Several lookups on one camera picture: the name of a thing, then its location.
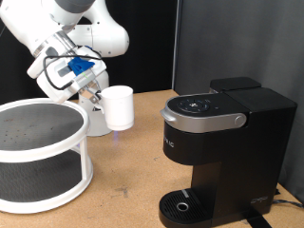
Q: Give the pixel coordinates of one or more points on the black drip tray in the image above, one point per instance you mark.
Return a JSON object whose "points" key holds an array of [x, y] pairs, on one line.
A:
{"points": [[196, 205]]}

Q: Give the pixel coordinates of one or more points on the black backdrop curtain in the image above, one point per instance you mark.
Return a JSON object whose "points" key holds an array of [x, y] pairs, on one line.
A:
{"points": [[148, 47]]}

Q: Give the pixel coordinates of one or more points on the white two-tier turntable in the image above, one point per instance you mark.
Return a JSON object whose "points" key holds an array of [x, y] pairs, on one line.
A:
{"points": [[38, 153]]}

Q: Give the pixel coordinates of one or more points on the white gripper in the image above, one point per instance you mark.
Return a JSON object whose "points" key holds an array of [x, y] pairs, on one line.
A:
{"points": [[52, 87]]}

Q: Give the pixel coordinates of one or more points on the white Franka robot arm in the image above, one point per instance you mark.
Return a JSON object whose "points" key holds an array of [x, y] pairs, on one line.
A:
{"points": [[101, 34]]}

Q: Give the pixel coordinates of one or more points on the black Keurig coffee machine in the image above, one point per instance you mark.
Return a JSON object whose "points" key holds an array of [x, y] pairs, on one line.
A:
{"points": [[247, 158]]}

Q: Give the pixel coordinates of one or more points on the black tape strip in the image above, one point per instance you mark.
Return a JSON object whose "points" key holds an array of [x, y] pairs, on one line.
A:
{"points": [[256, 220]]}

